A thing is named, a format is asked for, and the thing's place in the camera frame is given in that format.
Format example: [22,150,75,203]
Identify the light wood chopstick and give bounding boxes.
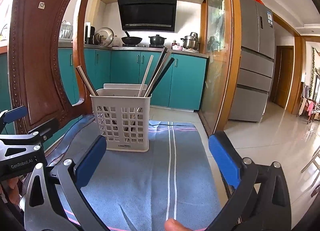
[144,51,170,98]
[137,55,153,97]
[76,65,98,96]

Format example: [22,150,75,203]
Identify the dark brown chopstick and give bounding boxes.
[150,47,168,83]

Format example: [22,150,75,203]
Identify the dark red-brown chopstick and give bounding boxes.
[150,57,174,96]

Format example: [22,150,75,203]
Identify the teal kitchen cabinets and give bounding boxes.
[0,47,208,136]

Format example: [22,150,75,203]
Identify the operator fingertip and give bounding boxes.
[164,219,192,231]

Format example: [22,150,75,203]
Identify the white perforated utensil basket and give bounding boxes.
[91,83,150,152]

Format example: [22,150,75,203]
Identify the blue striped table cloth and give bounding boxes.
[44,114,223,231]

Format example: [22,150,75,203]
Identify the white dish rack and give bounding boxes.
[59,20,73,39]

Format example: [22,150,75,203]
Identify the carved wooden chair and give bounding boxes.
[7,0,92,134]

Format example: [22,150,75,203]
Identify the black wok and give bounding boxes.
[121,31,142,46]

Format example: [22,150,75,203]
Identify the silver refrigerator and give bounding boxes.
[229,0,275,122]

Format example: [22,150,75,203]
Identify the steel stock pot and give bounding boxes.
[181,32,200,51]

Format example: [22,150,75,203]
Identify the black cooking pot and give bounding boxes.
[149,35,166,46]

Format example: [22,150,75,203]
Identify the black range hood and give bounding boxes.
[117,0,177,32]

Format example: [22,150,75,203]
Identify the wooden glass sliding door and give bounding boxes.
[199,0,241,135]

